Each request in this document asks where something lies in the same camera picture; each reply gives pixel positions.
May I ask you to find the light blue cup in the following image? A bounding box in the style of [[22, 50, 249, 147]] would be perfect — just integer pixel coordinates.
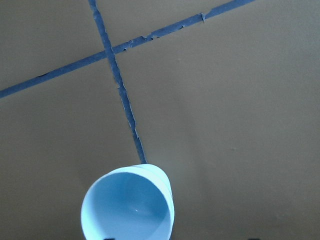
[[80, 165, 175, 240], [133, 164, 173, 199]]

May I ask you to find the blue tape strip lengthwise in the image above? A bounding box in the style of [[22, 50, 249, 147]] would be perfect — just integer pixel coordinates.
[[88, 0, 148, 164]]

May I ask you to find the blue tape strip crosswise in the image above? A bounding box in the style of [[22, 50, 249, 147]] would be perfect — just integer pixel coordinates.
[[0, 0, 251, 98]]

